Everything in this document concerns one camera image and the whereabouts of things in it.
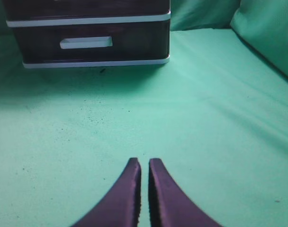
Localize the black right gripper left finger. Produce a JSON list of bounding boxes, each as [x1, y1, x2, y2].
[[73, 157, 141, 227]]

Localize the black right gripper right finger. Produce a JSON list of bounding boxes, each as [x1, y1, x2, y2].
[[148, 158, 221, 227]]

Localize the dark translucent drawer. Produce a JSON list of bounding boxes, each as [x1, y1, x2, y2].
[[13, 21, 170, 64], [2, 0, 170, 21]]

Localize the white plastic drawer cabinet frame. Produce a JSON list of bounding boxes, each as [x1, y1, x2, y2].
[[6, 9, 171, 69]]

